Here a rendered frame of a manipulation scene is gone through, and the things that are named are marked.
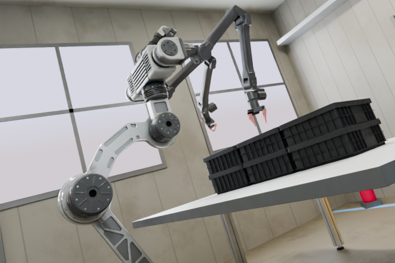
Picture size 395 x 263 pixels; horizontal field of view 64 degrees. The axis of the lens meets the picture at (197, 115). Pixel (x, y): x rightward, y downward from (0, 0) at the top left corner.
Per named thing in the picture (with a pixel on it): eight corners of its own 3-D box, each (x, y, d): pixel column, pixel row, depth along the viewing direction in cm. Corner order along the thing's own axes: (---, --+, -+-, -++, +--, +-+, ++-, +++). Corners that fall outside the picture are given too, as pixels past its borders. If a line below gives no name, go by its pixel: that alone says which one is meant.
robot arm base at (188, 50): (178, 66, 165) (171, 45, 168) (191, 64, 170) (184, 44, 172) (185, 57, 158) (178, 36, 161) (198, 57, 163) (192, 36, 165)
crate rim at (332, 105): (335, 107, 130) (333, 102, 131) (278, 131, 152) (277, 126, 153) (373, 102, 157) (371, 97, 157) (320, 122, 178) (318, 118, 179)
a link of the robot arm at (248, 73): (232, 18, 190) (244, 12, 181) (240, 19, 193) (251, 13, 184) (240, 90, 190) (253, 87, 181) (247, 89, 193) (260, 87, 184)
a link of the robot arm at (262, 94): (241, 82, 190) (251, 80, 183) (256, 81, 196) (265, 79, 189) (244, 102, 190) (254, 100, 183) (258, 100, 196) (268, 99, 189)
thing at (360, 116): (344, 130, 129) (333, 103, 131) (286, 150, 150) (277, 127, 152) (381, 120, 155) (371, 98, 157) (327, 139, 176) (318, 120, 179)
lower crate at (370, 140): (355, 155, 126) (344, 127, 129) (294, 173, 147) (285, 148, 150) (391, 141, 152) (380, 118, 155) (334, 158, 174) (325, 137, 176)
